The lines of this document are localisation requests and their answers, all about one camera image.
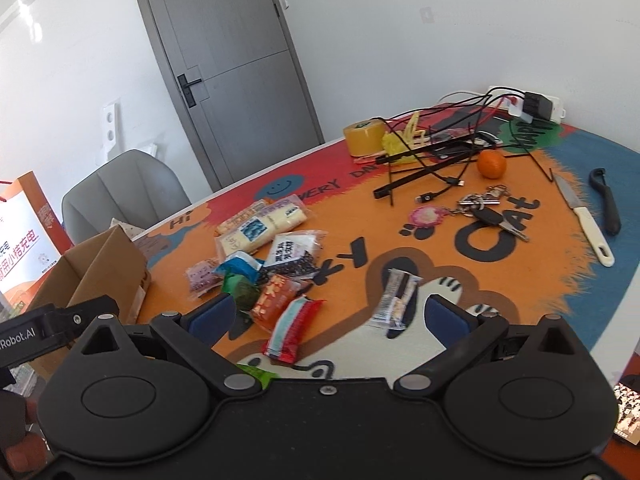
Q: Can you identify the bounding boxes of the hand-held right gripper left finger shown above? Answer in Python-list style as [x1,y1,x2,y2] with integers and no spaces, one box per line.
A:
[75,292,262,400]

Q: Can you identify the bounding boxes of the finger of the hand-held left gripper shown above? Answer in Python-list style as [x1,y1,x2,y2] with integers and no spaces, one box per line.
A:
[47,295,121,346]

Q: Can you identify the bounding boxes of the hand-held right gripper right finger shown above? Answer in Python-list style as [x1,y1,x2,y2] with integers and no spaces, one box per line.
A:
[394,294,587,400]

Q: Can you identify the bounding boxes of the dark green snack packet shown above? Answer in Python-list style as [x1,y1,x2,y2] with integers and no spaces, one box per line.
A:
[222,272,262,308]

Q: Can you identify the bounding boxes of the purple snack packet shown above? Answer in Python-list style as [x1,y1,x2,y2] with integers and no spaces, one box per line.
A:
[186,259,224,302]

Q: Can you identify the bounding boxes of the clear wafer bar packet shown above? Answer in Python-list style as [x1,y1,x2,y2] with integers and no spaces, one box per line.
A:
[372,268,421,330]

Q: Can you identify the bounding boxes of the brown cardboard box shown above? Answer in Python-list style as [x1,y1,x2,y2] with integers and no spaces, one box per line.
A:
[25,225,152,381]

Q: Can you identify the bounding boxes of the blue snack packet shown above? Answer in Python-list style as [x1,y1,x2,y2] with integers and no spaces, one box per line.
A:
[219,252,266,283]

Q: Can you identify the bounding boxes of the orange snack packet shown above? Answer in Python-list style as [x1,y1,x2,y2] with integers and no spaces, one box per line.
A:
[249,275,302,332]

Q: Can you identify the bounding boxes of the bright green snack packet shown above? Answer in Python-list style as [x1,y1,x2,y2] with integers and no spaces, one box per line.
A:
[235,362,279,380]

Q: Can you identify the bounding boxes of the red and pale blue packet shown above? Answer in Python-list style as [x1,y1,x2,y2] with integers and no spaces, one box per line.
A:
[262,296,326,364]

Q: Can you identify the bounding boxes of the black and white snack packet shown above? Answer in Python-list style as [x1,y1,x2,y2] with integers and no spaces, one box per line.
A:
[261,230,327,282]

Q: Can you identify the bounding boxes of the clear biscuit packet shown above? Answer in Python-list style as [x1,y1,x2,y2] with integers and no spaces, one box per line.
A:
[216,199,273,235]

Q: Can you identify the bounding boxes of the white bread roll packet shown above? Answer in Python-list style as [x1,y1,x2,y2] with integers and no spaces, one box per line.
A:
[215,196,309,262]

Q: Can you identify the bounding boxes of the person's left hand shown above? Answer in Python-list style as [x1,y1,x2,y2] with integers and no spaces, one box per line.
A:
[0,397,52,480]

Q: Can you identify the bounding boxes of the orange and white paper bag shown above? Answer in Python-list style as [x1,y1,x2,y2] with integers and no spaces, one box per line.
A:
[0,170,74,307]

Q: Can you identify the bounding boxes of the spotted cushion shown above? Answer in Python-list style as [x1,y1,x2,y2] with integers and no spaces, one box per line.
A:
[109,217,147,241]

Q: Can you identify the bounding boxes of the bunch of keys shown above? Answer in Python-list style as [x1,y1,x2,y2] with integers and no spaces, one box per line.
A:
[456,186,531,243]

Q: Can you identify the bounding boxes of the grey chair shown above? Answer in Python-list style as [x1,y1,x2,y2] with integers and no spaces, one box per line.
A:
[61,149,194,247]

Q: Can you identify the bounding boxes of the colourful printed table mat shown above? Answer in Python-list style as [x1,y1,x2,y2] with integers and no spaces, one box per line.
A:
[135,102,640,381]

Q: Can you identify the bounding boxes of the orange tangerine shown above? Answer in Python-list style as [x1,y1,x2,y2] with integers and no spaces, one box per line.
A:
[476,151,507,180]

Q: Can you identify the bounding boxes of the yellow crumpled bag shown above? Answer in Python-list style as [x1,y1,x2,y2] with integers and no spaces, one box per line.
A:
[382,112,432,163]

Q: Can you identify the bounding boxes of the black peeler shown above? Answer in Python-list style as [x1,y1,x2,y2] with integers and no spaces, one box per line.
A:
[588,167,622,235]

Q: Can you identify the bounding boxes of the dark red notebook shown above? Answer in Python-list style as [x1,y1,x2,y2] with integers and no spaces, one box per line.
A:
[429,104,507,137]

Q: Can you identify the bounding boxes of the yellow tape roll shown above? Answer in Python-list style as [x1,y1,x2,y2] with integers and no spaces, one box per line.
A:
[343,119,386,158]

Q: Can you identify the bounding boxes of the black charger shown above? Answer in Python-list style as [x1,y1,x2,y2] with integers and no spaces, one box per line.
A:
[522,90,554,122]

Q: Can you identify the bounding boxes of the white power strip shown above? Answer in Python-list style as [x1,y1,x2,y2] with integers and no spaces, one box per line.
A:
[486,85,567,124]

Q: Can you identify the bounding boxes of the grey door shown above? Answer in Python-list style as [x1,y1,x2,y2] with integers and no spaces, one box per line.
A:
[129,0,326,192]

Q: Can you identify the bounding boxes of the pink keychain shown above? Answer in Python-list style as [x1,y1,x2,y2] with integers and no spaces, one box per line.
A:
[407,204,448,229]

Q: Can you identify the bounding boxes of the white handled knife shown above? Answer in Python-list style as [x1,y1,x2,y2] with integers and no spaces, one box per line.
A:
[552,173,615,267]

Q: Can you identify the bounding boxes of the white wall socket panel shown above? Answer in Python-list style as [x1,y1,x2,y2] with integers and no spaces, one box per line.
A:
[101,101,122,160]

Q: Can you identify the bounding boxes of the black cable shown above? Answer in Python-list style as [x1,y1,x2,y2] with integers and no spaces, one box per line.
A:
[372,86,555,201]

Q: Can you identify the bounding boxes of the black door handle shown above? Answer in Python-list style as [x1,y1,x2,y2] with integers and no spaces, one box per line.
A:
[177,74,204,108]

